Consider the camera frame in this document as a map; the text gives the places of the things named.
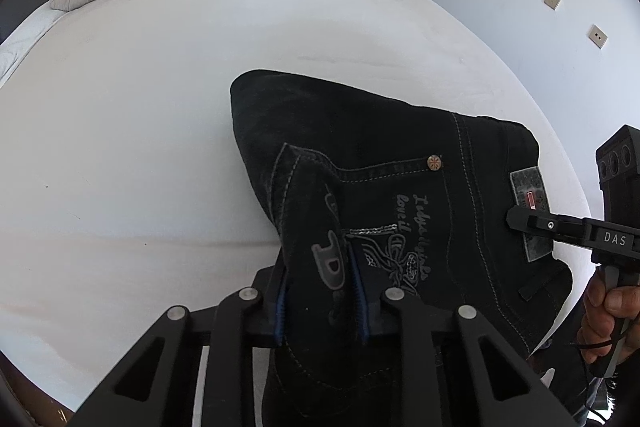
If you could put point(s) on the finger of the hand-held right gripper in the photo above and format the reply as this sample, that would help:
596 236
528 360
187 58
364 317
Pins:
545 224

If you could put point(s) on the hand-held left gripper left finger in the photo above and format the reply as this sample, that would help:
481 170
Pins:
281 307

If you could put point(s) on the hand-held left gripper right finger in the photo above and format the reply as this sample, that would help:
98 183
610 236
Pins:
361 307

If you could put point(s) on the black denim pants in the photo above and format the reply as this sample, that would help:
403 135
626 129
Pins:
400 132

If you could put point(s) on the person's right hand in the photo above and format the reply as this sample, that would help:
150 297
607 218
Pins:
595 327

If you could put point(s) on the bed with white sheet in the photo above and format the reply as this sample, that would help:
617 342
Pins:
150 107

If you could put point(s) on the beige wall switch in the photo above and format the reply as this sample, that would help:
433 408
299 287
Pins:
598 37
552 0

